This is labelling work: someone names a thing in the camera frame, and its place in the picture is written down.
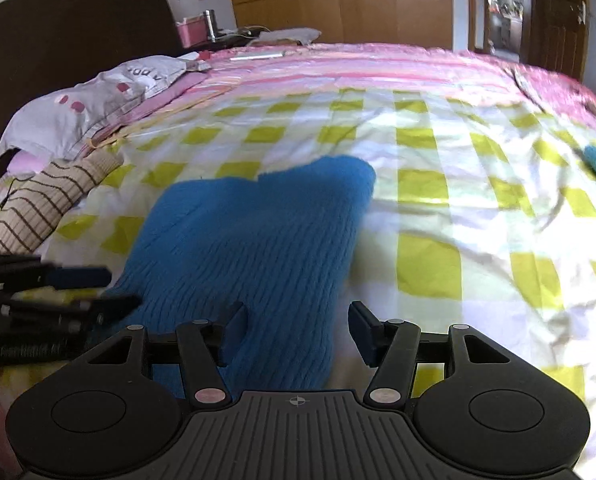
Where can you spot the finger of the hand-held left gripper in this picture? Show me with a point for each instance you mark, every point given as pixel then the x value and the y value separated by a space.
pixel 78 277
pixel 113 305

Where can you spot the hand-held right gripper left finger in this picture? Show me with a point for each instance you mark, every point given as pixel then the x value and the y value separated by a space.
pixel 234 330

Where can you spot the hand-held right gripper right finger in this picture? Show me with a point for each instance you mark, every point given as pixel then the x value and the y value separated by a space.
pixel 362 332

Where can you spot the blue knit sweater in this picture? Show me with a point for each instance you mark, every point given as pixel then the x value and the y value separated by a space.
pixel 253 250

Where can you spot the beige striped knit garment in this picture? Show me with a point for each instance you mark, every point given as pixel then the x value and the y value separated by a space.
pixel 43 200

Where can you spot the yellow checkered bed sheet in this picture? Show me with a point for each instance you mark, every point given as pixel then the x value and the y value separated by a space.
pixel 453 200

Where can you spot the white pillow with pink dots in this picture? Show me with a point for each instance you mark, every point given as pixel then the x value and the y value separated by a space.
pixel 78 105

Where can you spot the dark brown headboard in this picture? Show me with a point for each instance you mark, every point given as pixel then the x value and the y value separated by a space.
pixel 53 30

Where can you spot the pink striped quilt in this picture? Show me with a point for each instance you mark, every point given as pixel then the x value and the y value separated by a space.
pixel 378 67

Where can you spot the pink storage box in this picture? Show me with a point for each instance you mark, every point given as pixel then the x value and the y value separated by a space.
pixel 190 35

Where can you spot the white stick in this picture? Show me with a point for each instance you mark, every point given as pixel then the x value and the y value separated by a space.
pixel 255 56

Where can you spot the grey cloth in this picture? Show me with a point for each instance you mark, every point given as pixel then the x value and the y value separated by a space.
pixel 293 36

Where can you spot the wooden wardrobe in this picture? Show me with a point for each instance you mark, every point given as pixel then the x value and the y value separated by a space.
pixel 343 0

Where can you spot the dark wooden door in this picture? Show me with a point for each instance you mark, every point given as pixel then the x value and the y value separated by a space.
pixel 553 15

